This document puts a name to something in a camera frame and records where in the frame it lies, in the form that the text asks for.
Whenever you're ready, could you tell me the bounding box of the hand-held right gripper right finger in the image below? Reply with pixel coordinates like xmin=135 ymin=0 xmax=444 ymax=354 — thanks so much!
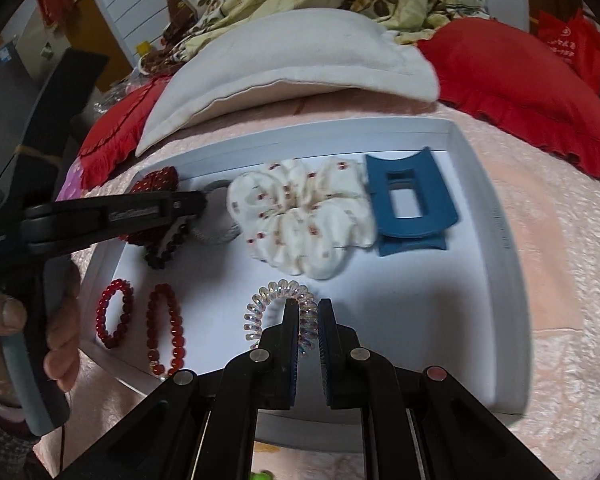
xmin=317 ymin=299 xmax=561 ymax=480

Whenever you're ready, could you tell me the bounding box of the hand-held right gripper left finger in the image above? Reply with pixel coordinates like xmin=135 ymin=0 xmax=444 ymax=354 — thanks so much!
xmin=62 ymin=299 xmax=301 ymax=480

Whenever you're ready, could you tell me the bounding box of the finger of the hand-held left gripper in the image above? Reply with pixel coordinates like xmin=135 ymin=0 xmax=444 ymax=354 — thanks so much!
xmin=22 ymin=191 xmax=208 ymax=243
xmin=30 ymin=215 xmax=201 ymax=261

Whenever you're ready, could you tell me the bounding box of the dark red dotted scrunchie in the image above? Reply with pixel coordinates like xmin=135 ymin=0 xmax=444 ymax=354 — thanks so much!
xmin=117 ymin=166 xmax=201 ymax=246

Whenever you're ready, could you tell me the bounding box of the dark brown bead bracelet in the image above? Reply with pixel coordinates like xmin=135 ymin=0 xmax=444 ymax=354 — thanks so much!
xmin=142 ymin=220 xmax=193 ymax=272

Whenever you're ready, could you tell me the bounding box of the clear coil hair tie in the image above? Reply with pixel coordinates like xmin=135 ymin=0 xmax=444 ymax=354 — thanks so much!
xmin=243 ymin=279 xmax=318 ymax=361

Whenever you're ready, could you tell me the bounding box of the red bead bracelet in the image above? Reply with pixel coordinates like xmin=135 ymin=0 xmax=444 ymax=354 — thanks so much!
xmin=96 ymin=279 xmax=136 ymax=350
xmin=146 ymin=283 xmax=187 ymax=380

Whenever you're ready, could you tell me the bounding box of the grey hair tie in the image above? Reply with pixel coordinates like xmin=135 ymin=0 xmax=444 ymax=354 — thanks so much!
xmin=190 ymin=180 xmax=243 ymax=247

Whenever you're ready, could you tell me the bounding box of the white shallow cardboard box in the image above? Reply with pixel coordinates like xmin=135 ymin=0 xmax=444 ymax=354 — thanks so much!
xmin=72 ymin=117 xmax=533 ymax=453

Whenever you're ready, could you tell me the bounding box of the white dotted scrunchie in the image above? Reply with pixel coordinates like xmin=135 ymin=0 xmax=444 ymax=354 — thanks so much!
xmin=226 ymin=156 xmax=378 ymax=281

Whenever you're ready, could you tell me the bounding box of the blue hair claw clip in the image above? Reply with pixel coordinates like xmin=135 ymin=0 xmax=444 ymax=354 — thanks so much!
xmin=364 ymin=146 xmax=460 ymax=257

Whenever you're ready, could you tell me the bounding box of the person's left forearm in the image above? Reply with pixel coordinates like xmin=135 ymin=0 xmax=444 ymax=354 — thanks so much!
xmin=0 ymin=385 xmax=41 ymax=480

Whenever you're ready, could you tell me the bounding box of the purple flower blanket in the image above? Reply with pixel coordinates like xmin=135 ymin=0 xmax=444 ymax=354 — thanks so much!
xmin=55 ymin=167 xmax=83 ymax=201

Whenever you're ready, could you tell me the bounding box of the red ruffled heart cushion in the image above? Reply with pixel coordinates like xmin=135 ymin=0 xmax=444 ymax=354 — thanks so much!
xmin=77 ymin=77 xmax=173 ymax=191

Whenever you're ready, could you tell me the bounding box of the clear plastic bag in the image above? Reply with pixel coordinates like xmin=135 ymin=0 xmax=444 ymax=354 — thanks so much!
xmin=92 ymin=72 xmax=146 ymax=111

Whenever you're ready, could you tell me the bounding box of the grey cabinet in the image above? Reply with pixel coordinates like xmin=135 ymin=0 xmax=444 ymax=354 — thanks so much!
xmin=0 ymin=35 xmax=111 ymax=196

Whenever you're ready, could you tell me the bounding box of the brown wooden door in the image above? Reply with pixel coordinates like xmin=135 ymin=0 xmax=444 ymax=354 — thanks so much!
xmin=75 ymin=0 xmax=136 ymax=93

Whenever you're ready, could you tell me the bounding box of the white pillow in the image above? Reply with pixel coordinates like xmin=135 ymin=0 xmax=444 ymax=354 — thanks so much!
xmin=135 ymin=8 xmax=442 ymax=157

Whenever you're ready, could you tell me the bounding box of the peach textured bed cover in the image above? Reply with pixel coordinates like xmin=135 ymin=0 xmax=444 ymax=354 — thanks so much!
xmin=30 ymin=95 xmax=600 ymax=480

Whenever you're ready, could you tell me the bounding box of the large red ruffled cushion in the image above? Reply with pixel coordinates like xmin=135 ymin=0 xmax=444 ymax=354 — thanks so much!
xmin=417 ymin=17 xmax=600 ymax=191

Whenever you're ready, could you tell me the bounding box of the red shopping bag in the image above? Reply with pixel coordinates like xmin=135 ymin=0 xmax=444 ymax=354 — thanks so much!
xmin=536 ymin=7 xmax=600 ymax=93

